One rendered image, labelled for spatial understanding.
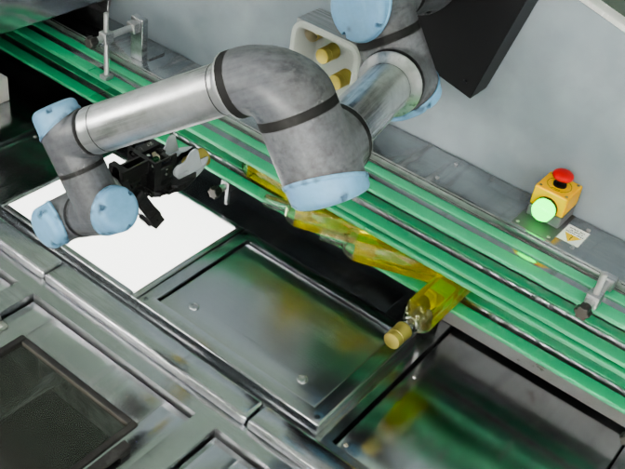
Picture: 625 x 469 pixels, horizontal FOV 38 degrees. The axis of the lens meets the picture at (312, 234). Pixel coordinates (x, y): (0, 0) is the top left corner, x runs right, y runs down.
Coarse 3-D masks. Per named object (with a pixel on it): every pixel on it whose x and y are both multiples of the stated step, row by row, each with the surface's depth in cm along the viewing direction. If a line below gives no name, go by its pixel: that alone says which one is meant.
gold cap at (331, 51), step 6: (324, 48) 194; (330, 48) 194; (336, 48) 195; (318, 54) 195; (324, 54) 194; (330, 54) 194; (336, 54) 196; (318, 60) 196; (324, 60) 195; (330, 60) 195
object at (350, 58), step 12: (300, 24) 191; (300, 36) 195; (324, 36) 188; (336, 36) 187; (300, 48) 197; (312, 48) 200; (348, 48) 186; (336, 60) 198; (348, 60) 196; (336, 72) 200
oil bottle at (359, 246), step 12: (348, 240) 186; (360, 240) 186; (372, 240) 186; (348, 252) 188; (360, 252) 187; (372, 252) 186; (384, 252) 185; (396, 252) 184; (372, 264) 188; (384, 264) 187; (396, 264) 186; (408, 264) 185; (420, 264) 184; (420, 276) 186; (432, 276) 185
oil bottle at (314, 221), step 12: (288, 204) 194; (288, 216) 194; (300, 216) 193; (312, 216) 192; (324, 216) 192; (336, 216) 191; (300, 228) 195; (312, 228) 194; (336, 228) 192; (348, 228) 191
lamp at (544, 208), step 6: (540, 198) 174; (546, 198) 173; (534, 204) 174; (540, 204) 172; (546, 204) 172; (552, 204) 173; (534, 210) 174; (540, 210) 173; (546, 210) 172; (552, 210) 172; (534, 216) 174; (540, 216) 173; (546, 216) 173; (552, 216) 173
